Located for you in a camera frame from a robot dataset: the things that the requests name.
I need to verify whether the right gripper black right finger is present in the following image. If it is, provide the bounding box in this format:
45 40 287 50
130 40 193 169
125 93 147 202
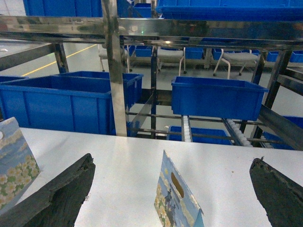
250 158 303 227

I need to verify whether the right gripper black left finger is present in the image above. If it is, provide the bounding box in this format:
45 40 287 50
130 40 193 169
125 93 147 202
0 153 96 227

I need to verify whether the flower gift bag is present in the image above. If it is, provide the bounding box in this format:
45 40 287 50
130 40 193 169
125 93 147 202
0 117 40 214
154 151 204 227

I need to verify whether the large blue bin near table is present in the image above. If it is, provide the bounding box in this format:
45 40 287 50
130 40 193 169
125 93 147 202
0 76 115 135

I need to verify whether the blue bin on rollers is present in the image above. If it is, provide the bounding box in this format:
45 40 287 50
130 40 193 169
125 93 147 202
171 76 268 121

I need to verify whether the grey chair right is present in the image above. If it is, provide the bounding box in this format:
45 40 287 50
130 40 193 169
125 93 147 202
213 49 258 79

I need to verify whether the grey chair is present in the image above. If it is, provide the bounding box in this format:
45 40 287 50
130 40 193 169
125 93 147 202
157 47 187 76
213 49 258 79

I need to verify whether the steel rack vertical post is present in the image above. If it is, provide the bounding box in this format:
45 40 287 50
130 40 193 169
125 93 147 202
101 0 127 137

